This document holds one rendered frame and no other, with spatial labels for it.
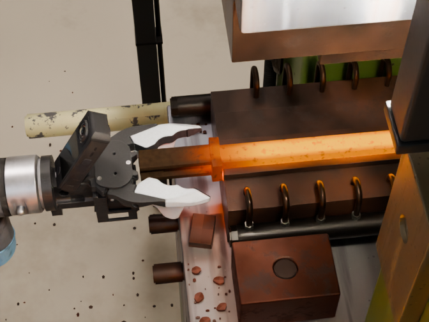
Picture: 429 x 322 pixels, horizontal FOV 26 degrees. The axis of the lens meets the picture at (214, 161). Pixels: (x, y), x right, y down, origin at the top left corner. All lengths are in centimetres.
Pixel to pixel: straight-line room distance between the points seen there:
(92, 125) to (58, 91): 146
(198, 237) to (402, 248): 44
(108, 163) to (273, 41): 35
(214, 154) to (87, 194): 17
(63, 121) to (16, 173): 52
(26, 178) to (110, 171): 10
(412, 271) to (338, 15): 23
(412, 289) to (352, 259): 41
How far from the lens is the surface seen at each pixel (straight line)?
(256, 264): 112
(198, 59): 260
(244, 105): 126
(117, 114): 168
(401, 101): 71
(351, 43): 93
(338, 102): 126
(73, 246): 228
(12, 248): 131
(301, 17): 81
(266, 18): 81
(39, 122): 169
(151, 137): 120
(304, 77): 137
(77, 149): 113
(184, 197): 114
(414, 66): 67
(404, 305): 83
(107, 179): 116
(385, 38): 93
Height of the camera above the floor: 197
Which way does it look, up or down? 55 degrees down
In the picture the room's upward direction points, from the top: straight up
